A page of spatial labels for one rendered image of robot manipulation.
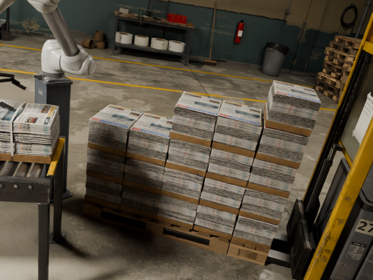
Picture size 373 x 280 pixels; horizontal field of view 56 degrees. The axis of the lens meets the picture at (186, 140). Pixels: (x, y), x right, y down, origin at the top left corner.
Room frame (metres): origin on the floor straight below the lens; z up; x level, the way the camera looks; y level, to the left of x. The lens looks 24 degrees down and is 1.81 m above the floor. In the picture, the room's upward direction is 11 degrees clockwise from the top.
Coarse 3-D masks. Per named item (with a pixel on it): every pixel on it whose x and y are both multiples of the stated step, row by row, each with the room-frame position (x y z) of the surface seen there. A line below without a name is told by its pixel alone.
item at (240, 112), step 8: (224, 104) 2.38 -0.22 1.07; (232, 104) 2.42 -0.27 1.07; (240, 104) 2.46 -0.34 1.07; (224, 112) 2.21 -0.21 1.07; (232, 112) 2.25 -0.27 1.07; (240, 112) 2.28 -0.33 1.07; (248, 112) 2.31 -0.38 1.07; (256, 112) 2.35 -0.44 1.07; (240, 120) 2.12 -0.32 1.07; (248, 120) 2.16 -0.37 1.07; (256, 120) 2.19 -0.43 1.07
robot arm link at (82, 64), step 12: (36, 0) 1.93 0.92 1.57; (48, 0) 1.93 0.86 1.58; (60, 0) 2.00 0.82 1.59; (48, 12) 2.01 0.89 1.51; (60, 12) 2.10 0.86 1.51; (48, 24) 2.09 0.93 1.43; (60, 24) 2.10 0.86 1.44; (60, 36) 2.14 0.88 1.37; (72, 36) 2.24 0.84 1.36; (72, 48) 2.24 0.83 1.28; (60, 60) 2.33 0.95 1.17; (72, 60) 2.26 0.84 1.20; (84, 60) 2.31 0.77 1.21; (72, 72) 2.33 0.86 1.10; (84, 72) 2.31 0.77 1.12
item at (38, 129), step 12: (36, 108) 1.76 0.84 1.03; (48, 108) 1.79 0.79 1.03; (24, 120) 1.59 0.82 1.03; (36, 120) 1.62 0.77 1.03; (48, 120) 1.65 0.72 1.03; (24, 132) 1.56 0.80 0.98; (36, 132) 1.57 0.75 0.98; (48, 132) 1.59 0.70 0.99; (24, 144) 1.57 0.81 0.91; (36, 144) 1.58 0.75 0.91; (48, 144) 1.59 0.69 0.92; (48, 156) 1.59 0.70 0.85
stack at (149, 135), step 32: (96, 128) 2.22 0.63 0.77; (128, 128) 2.22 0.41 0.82; (160, 128) 2.30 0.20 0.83; (96, 160) 2.22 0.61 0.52; (128, 160) 2.19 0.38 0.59; (192, 160) 2.15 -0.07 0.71; (224, 160) 2.13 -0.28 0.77; (96, 192) 2.22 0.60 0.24; (128, 192) 2.19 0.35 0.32; (192, 192) 2.14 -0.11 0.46; (224, 192) 2.12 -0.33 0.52; (128, 224) 2.20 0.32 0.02; (160, 224) 2.16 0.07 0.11; (192, 224) 2.13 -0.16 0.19; (224, 224) 2.10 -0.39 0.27
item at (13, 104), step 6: (6, 102) 1.76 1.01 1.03; (12, 102) 1.78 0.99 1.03; (18, 102) 1.80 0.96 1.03; (0, 108) 1.67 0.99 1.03; (6, 108) 1.69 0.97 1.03; (0, 114) 1.60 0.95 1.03; (6, 114) 1.62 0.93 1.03; (0, 120) 1.54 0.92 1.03; (0, 126) 1.54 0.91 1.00; (0, 132) 1.54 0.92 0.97; (0, 138) 1.54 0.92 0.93; (0, 144) 1.54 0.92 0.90; (0, 150) 1.54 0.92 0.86
